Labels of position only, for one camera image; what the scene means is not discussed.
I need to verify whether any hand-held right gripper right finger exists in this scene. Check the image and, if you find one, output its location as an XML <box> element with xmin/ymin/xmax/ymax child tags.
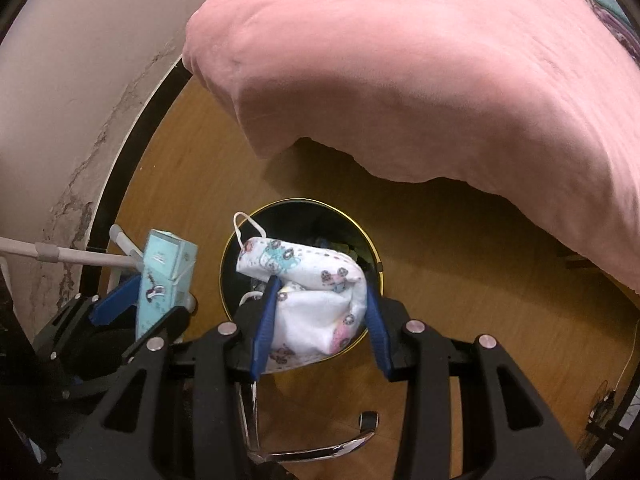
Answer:
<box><xmin>365</xmin><ymin>280</ymin><xmax>586</xmax><ymax>480</ymax></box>

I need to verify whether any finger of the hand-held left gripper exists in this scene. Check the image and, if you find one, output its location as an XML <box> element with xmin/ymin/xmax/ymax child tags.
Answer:
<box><xmin>32</xmin><ymin>274</ymin><xmax>143</xmax><ymax>361</ymax></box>
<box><xmin>122</xmin><ymin>304</ymin><xmax>192</xmax><ymax>361</ymax></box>

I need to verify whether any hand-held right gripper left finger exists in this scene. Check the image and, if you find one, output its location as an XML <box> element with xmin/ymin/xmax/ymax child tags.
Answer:
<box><xmin>57</xmin><ymin>275</ymin><xmax>284</xmax><ymax>480</ymax></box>

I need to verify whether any light blue carton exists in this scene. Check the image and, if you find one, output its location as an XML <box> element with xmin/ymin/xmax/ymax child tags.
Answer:
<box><xmin>135</xmin><ymin>229</ymin><xmax>198</xmax><ymax>341</ymax></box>

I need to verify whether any printed white face mask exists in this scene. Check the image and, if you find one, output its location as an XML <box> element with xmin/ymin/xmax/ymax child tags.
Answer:
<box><xmin>233</xmin><ymin>211</ymin><xmax>368</xmax><ymax>376</ymax></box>

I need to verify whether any black trash bin gold rim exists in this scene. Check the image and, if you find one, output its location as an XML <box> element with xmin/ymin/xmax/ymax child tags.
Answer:
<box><xmin>219</xmin><ymin>198</ymin><xmax>386</xmax><ymax>361</ymax></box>

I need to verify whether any white pole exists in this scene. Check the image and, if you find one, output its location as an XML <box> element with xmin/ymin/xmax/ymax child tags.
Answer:
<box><xmin>0</xmin><ymin>225</ymin><xmax>147</xmax><ymax>281</ymax></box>

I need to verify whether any chrome chair leg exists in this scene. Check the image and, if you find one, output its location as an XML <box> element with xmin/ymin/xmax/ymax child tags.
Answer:
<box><xmin>240</xmin><ymin>380</ymin><xmax>381</xmax><ymax>463</ymax></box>

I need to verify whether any black metal stand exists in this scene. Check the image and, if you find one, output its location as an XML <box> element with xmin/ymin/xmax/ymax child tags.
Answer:
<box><xmin>585</xmin><ymin>380</ymin><xmax>632</xmax><ymax>456</ymax></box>

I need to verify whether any pink blanket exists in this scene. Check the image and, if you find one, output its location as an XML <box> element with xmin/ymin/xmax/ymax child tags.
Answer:
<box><xmin>181</xmin><ymin>0</ymin><xmax>640</xmax><ymax>293</ymax></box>

